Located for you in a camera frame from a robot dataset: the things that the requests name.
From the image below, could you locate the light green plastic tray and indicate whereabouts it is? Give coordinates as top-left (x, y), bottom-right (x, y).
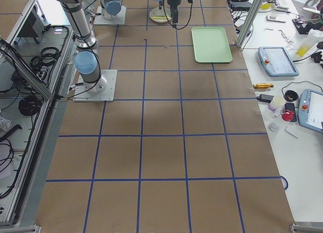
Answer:
top-left (191, 27), bottom-right (233, 63)

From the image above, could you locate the blue teach pendant far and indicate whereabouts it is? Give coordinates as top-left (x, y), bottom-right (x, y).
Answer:
top-left (258, 46), bottom-right (299, 77)

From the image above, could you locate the silver allen key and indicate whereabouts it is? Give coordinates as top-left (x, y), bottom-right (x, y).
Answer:
top-left (284, 126), bottom-right (298, 139)

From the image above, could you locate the black smartphone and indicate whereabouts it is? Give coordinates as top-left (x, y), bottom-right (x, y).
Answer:
top-left (284, 103), bottom-right (298, 122)

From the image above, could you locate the aluminium frame post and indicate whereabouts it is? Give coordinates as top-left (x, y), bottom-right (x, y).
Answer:
top-left (236, 0), bottom-right (263, 48)

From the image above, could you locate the black power adapter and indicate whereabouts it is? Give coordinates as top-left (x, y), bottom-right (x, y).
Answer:
top-left (256, 94), bottom-right (274, 103)

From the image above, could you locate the beige round plate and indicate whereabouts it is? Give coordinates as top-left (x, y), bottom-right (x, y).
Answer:
top-left (149, 7), bottom-right (172, 23)

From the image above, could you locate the blue teach pendant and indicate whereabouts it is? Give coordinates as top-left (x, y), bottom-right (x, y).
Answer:
top-left (258, 46), bottom-right (299, 77)
top-left (298, 89), bottom-right (322, 133)

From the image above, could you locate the yellow utility knife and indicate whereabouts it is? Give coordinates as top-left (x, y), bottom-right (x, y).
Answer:
top-left (253, 83), bottom-right (274, 89)

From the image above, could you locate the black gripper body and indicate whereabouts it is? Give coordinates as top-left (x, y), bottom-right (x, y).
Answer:
top-left (167, 0), bottom-right (182, 23)

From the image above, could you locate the white lavender cup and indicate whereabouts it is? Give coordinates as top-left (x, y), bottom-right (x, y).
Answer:
top-left (268, 96), bottom-right (286, 111)

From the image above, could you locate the red round cap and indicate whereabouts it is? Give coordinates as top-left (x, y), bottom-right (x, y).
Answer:
top-left (281, 110), bottom-right (294, 122)

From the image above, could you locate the clear bottle yellow liquid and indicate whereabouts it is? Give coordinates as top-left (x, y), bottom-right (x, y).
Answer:
top-left (296, 29), bottom-right (322, 57)

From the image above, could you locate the blue teach pendant near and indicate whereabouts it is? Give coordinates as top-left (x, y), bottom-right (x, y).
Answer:
top-left (298, 89), bottom-right (322, 133)

